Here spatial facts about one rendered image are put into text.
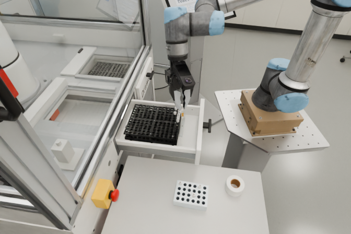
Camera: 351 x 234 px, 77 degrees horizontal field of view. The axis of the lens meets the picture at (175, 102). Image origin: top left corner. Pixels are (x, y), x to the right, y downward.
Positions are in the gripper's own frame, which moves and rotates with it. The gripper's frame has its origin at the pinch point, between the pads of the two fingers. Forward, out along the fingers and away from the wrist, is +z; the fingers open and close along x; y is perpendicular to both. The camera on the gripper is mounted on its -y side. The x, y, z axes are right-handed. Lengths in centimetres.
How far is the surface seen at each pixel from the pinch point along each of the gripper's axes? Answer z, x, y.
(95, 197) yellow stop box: 17.8, 36.7, -11.7
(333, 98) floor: 73, -207, 68
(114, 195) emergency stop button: 19.4, 31.1, -11.9
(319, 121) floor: 81, -166, 51
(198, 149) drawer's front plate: 13.1, -1.2, -10.2
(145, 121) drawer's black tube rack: 9.6, 12.2, 13.1
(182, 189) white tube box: 27.9, 7.0, -12.1
